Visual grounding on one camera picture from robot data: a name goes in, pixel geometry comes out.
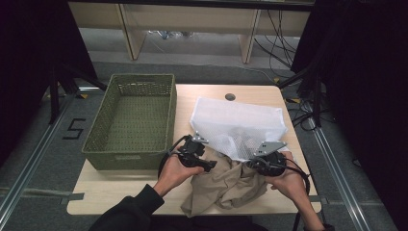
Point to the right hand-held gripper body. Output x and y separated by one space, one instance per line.
272 163

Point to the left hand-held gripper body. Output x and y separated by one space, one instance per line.
191 152

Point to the beige cloth garment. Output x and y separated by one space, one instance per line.
224 186

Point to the white mesh laundry bag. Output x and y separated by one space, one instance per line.
237 118

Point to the green woven basket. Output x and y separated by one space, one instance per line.
138 118

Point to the person's right hand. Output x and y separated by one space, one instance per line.
290 184

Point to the person's left hand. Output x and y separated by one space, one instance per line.
174 174

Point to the person's dark lap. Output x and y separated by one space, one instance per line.
208 224

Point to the grey round table grommet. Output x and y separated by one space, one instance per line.
230 97

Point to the black metal stand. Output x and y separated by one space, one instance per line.
54 96
316 96

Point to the clear plastic wrap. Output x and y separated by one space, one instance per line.
170 33

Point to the black curtain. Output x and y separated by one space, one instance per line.
369 80
29 64

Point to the beige wooden desk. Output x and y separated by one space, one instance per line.
192 19

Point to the metal floor rail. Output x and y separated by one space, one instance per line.
30 160
336 173

